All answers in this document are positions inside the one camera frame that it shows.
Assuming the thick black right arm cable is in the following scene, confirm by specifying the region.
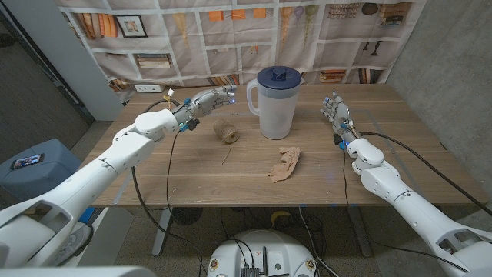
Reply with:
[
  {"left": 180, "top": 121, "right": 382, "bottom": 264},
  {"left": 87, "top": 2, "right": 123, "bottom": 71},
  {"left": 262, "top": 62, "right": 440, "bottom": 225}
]
[{"left": 359, "top": 132, "right": 492, "bottom": 216}]

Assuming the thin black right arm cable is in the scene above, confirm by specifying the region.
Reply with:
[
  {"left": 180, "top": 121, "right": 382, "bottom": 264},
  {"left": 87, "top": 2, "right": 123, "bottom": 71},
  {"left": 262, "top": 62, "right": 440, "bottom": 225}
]
[{"left": 341, "top": 149, "right": 468, "bottom": 272}]

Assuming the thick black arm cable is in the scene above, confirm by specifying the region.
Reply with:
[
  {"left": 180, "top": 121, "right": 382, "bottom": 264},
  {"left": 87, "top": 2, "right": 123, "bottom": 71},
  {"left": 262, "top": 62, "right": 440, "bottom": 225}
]
[
  {"left": 359, "top": 132, "right": 492, "bottom": 216},
  {"left": 130, "top": 98, "right": 207, "bottom": 276}
]

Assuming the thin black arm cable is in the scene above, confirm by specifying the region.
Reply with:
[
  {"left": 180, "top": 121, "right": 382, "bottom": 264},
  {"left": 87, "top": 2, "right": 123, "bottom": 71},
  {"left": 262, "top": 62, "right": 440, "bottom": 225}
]
[
  {"left": 165, "top": 130, "right": 181, "bottom": 224},
  {"left": 341, "top": 149, "right": 468, "bottom": 272}
]

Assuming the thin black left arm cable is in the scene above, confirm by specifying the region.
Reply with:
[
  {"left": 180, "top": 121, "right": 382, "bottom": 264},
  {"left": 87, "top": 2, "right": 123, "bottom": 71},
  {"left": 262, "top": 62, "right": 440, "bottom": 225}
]
[{"left": 165, "top": 130, "right": 181, "bottom": 224}]

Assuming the white wall outlet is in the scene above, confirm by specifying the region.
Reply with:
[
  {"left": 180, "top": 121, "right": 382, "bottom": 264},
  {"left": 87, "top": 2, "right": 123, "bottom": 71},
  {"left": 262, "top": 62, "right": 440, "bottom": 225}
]
[{"left": 134, "top": 83, "right": 165, "bottom": 94}]

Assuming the yellow object under table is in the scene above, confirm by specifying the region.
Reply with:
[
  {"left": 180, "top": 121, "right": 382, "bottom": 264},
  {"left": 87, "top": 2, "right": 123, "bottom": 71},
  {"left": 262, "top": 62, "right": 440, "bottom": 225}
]
[{"left": 270, "top": 210, "right": 292, "bottom": 226}]

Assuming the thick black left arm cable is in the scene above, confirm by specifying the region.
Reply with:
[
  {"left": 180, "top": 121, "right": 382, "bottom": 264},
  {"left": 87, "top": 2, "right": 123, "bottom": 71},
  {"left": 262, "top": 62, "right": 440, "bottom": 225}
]
[{"left": 130, "top": 98, "right": 207, "bottom": 276}]

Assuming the black smartphone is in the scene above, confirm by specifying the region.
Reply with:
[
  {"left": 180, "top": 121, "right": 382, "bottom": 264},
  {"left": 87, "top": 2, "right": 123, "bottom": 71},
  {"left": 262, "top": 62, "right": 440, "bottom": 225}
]
[{"left": 10, "top": 153, "right": 45, "bottom": 170}]

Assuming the translucent white plastic pitcher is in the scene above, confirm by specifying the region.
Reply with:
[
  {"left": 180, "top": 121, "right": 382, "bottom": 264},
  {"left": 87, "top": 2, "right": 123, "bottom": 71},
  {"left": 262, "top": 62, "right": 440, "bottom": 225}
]
[{"left": 246, "top": 78, "right": 301, "bottom": 140}]

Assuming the black round fan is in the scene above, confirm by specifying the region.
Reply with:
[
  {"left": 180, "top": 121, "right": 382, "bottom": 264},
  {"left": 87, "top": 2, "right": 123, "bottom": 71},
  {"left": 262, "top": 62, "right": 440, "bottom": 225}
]
[{"left": 172, "top": 207, "right": 204, "bottom": 226}]

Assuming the crumpled beige cloth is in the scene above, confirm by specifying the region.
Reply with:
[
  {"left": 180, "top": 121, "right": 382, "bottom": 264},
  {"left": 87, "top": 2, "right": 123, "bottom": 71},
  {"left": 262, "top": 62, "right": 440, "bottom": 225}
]
[{"left": 267, "top": 146, "right": 303, "bottom": 184}]

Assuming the white table leg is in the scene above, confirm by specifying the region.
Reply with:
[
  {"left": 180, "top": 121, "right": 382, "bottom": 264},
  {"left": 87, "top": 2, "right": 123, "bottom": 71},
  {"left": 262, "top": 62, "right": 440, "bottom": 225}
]
[{"left": 151, "top": 207, "right": 174, "bottom": 257}]

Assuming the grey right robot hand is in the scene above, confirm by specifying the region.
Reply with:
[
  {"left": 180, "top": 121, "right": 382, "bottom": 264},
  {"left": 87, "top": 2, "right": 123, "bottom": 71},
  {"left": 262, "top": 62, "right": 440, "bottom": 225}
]
[{"left": 321, "top": 91, "right": 361, "bottom": 144}]

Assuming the grey table leg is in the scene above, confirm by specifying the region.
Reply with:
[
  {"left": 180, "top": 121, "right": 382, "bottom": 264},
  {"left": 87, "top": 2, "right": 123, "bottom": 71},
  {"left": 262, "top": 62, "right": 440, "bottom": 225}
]
[{"left": 347, "top": 207, "right": 373, "bottom": 258}]

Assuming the blue stool with phone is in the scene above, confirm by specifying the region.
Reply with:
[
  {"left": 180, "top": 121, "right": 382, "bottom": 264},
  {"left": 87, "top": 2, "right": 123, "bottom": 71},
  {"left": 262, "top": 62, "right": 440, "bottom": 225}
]
[{"left": 0, "top": 138, "right": 82, "bottom": 207}]

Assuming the dark blue pitcher lid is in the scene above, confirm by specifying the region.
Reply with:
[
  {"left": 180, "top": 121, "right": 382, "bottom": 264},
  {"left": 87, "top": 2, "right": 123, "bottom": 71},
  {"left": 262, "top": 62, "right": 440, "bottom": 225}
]
[{"left": 257, "top": 65, "right": 303, "bottom": 91}]

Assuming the jute twine spool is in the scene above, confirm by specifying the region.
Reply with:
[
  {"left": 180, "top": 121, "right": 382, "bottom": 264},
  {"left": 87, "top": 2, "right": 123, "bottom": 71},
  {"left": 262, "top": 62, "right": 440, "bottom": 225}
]
[{"left": 213, "top": 118, "right": 241, "bottom": 165}]

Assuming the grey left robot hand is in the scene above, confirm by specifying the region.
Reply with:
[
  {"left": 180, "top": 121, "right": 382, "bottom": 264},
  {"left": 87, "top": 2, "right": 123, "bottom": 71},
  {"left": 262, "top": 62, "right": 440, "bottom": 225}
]
[{"left": 173, "top": 85, "right": 238, "bottom": 125}]

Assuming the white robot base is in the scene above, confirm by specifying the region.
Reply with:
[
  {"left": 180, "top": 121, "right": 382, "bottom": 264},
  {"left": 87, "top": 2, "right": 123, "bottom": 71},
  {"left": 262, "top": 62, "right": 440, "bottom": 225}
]
[{"left": 207, "top": 229, "right": 319, "bottom": 277}]

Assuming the printed bookshelf backdrop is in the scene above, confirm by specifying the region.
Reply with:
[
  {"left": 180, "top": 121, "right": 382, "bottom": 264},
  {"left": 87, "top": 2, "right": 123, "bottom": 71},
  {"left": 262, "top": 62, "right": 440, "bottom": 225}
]
[{"left": 55, "top": 0, "right": 427, "bottom": 103}]

